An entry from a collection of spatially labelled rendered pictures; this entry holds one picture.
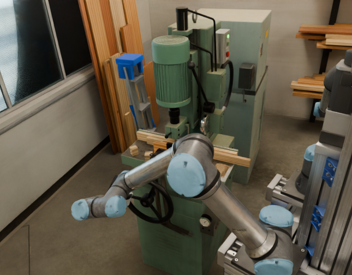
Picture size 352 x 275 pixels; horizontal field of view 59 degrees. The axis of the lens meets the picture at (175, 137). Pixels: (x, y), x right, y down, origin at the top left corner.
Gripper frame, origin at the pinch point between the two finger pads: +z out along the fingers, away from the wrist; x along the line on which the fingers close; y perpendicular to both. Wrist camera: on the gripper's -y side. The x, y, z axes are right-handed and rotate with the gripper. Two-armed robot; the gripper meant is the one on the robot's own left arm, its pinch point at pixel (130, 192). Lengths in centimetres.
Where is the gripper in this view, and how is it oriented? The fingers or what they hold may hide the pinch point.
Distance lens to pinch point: 150.1
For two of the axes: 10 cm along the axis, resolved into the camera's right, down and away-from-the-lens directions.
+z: 4.1, 0.2, 9.1
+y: -1.7, 9.8, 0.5
